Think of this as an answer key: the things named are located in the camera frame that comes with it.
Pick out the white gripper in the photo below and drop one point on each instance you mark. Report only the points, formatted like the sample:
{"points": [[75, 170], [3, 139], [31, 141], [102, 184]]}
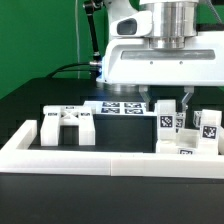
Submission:
{"points": [[199, 63]]}

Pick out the white chair seat part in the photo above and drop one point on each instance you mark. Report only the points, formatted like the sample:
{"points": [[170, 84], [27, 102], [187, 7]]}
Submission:
{"points": [[187, 143]]}

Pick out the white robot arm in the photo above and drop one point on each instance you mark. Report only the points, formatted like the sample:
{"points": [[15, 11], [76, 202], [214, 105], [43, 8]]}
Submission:
{"points": [[160, 45]]}

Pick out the white chair back part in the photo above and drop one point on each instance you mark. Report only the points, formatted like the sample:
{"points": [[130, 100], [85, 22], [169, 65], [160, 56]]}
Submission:
{"points": [[57, 116]]}

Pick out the small tagged white cube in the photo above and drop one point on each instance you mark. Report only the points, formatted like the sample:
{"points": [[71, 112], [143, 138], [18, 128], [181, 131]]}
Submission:
{"points": [[180, 120], [197, 118]]}

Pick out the white sheet with tags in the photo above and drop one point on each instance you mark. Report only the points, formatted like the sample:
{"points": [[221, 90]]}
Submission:
{"points": [[119, 108]]}

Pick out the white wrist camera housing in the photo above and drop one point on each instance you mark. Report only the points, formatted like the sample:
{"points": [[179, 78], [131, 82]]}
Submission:
{"points": [[137, 25]]}

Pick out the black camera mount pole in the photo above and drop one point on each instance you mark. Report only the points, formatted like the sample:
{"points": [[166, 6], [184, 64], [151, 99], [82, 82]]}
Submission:
{"points": [[90, 7]]}

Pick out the white U-shaped border frame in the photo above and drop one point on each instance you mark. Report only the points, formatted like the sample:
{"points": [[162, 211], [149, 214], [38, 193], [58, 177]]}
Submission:
{"points": [[17, 157]]}

